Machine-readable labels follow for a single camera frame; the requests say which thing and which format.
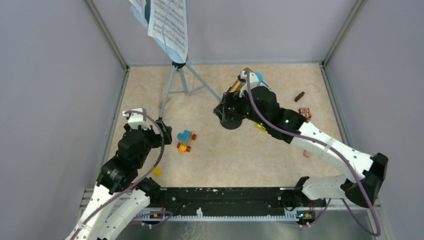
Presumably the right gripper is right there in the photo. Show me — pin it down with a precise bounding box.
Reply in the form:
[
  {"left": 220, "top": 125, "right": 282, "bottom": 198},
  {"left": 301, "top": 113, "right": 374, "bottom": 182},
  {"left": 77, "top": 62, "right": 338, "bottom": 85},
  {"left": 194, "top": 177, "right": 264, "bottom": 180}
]
[{"left": 213, "top": 90, "right": 269, "bottom": 128}]

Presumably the sheet music page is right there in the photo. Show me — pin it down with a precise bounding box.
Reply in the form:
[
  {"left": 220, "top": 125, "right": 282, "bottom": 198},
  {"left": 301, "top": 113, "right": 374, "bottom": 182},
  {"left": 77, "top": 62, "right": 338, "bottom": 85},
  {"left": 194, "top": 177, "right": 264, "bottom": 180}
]
[
  {"left": 129, "top": 0, "right": 150, "bottom": 29},
  {"left": 147, "top": 0, "right": 189, "bottom": 64}
]

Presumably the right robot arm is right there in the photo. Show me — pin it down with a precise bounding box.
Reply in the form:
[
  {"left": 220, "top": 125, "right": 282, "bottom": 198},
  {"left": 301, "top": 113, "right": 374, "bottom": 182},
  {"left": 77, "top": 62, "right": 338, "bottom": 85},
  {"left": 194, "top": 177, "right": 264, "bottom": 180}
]
[{"left": 213, "top": 86, "right": 388, "bottom": 208}]

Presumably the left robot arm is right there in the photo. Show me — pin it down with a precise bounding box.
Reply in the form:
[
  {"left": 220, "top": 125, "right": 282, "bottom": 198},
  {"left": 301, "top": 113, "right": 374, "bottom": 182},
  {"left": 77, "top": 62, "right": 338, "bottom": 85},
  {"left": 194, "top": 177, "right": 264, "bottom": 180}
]
[{"left": 67, "top": 118, "right": 172, "bottom": 240}]

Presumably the black microphone stand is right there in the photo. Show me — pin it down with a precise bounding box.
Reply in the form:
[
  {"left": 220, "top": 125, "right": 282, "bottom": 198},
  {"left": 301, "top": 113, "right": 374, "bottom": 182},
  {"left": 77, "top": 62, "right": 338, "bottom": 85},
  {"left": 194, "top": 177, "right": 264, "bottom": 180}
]
[{"left": 220, "top": 119, "right": 243, "bottom": 130}]

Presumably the toy block car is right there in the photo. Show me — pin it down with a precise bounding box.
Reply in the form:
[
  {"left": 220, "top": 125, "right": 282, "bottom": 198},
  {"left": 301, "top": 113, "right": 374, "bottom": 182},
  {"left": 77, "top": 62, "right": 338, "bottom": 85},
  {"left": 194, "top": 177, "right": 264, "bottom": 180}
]
[{"left": 177, "top": 130, "right": 197, "bottom": 153}]

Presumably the yellow toy brick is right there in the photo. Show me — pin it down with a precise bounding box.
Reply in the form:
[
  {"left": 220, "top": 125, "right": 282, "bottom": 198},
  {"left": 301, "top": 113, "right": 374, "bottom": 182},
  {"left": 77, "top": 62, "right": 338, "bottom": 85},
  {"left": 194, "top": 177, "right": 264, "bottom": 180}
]
[{"left": 151, "top": 167, "right": 162, "bottom": 176}]

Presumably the yellow owl toy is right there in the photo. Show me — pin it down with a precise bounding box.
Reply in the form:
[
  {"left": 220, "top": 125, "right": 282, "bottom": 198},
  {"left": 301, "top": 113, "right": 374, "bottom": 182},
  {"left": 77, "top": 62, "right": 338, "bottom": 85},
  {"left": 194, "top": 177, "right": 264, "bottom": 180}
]
[{"left": 255, "top": 124, "right": 267, "bottom": 133}]

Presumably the light wooden block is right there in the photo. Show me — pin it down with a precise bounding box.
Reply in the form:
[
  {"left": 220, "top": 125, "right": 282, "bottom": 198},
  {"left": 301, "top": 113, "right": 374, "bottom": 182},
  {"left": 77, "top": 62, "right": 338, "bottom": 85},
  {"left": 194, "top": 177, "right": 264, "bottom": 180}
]
[{"left": 157, "top": 97, "right": 171, "bottom": 109}]

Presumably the blue card box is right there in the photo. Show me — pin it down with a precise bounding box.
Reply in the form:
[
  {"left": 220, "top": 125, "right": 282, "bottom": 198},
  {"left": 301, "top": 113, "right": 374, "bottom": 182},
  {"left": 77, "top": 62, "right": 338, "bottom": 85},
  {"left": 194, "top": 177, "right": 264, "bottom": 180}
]
[{"left": 257, "top": 82, "right": 271, "bottom": 90}]

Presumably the dark brown wooden block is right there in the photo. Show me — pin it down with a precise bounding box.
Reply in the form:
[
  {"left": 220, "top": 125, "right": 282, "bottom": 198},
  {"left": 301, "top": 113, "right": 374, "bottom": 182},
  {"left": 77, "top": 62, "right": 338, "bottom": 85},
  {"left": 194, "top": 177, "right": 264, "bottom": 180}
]
[{"left": 294, "top": 91, "right": 305, "bottom": 103}]

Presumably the wooden block pair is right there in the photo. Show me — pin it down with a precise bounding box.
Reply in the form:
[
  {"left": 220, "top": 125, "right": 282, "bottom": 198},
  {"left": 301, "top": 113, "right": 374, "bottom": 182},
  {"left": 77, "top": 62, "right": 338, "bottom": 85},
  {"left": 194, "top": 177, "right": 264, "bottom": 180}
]
[{"left": 302, "top": 150, "right": 313, "bottom": 158}]

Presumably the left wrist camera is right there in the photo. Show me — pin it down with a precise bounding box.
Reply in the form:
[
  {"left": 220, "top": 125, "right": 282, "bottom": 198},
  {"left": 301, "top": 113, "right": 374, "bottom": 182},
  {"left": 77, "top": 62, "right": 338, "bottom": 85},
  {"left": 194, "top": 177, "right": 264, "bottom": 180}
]
[{"left": 122, "top": 107, "right": 151, "bottom": 131}]

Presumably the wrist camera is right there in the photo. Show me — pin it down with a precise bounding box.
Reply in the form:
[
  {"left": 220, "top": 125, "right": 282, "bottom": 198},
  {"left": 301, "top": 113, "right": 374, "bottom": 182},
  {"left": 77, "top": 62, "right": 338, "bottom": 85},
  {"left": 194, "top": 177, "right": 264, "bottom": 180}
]
[
  {"left": 122, "top": 107, "right": 151, "bottom": 131},
  {"left": 239, "top": 71, "right": 264, "bottom": 98}
]

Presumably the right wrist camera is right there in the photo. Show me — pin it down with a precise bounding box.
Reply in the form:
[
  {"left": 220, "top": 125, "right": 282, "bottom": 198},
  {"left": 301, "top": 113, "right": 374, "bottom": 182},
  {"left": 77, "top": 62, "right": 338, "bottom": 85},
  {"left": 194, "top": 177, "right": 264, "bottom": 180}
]
[{"left": 239, "top": 71, "right": 264, "bottom": 98}]

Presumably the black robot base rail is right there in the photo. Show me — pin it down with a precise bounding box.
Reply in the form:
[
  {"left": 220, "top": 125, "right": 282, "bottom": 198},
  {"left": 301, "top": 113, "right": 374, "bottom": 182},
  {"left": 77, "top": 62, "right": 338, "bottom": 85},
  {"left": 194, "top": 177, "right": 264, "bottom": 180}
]
[{"left": 149, "top": 187, "right": 327, "bottom": 217}]

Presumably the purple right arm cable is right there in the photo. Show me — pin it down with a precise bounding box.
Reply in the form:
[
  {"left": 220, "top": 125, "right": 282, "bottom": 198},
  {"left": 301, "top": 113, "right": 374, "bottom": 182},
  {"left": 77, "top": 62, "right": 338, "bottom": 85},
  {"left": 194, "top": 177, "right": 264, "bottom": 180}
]
[{"left": 245, "top": 71, "right": 382, "bottom": 237}]

